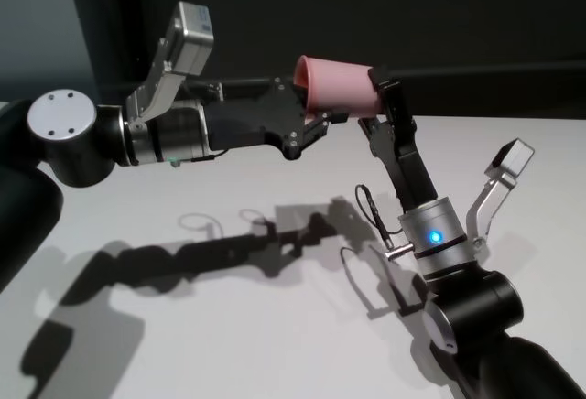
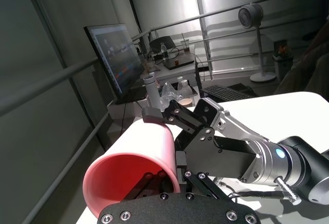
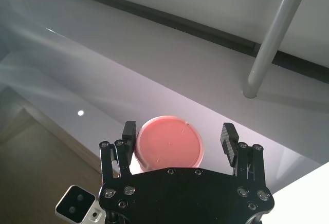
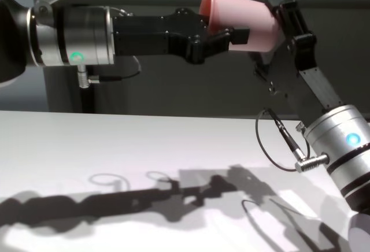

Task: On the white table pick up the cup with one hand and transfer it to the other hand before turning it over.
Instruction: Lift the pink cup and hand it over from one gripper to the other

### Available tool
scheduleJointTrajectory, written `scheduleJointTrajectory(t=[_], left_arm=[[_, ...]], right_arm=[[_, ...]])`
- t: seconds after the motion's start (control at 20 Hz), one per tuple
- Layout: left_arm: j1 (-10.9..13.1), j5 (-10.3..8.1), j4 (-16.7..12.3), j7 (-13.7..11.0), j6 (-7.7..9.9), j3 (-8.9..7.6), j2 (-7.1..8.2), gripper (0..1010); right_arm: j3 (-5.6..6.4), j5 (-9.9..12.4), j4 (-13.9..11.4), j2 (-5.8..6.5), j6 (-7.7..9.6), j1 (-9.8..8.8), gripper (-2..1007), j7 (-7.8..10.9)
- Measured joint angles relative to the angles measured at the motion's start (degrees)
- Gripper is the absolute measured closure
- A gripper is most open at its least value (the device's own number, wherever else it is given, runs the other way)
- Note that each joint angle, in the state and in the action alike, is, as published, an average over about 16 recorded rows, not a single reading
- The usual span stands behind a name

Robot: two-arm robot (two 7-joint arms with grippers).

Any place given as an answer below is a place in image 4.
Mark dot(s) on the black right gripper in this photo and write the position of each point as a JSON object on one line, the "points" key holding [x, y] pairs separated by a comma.
{"points": [[289, 75]]}

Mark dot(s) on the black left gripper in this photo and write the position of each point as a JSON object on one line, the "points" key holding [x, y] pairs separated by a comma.
{"points": [[150, 36]]}

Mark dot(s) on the pink plastic cup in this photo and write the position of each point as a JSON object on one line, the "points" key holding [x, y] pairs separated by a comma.
{"points": [[240, 12]]}

